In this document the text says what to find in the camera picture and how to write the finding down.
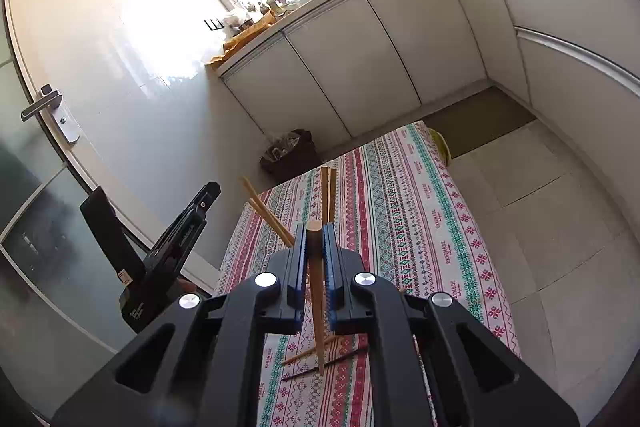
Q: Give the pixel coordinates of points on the wooden chopstick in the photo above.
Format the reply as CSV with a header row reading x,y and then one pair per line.
x,y
252,194
265,214
314,254
324,200
332,194
309,351

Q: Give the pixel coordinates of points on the yellow cloth on counter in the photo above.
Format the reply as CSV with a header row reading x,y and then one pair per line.
x,y
236,43

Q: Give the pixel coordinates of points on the white lower kitchen cabinets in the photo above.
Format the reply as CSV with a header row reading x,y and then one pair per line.
x,y
346,68

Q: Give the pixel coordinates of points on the frosted glass door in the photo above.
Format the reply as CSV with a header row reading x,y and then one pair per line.
x,y
44,232

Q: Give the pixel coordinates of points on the dark trash bin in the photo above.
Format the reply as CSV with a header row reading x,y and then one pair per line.
x,y
289,156

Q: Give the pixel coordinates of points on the yellow stool under table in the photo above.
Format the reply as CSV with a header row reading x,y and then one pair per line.
x,y
442,146

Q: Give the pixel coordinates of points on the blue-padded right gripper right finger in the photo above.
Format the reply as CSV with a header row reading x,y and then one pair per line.
x,y
432,363

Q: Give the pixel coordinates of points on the patterned red green tablecloth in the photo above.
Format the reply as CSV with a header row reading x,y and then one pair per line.
x,y
398,207

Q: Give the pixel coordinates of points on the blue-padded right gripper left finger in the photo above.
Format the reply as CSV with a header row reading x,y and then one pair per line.
x,y
199,362

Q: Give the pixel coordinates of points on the silver door handle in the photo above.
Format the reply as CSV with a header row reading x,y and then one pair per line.
x,y
50,101

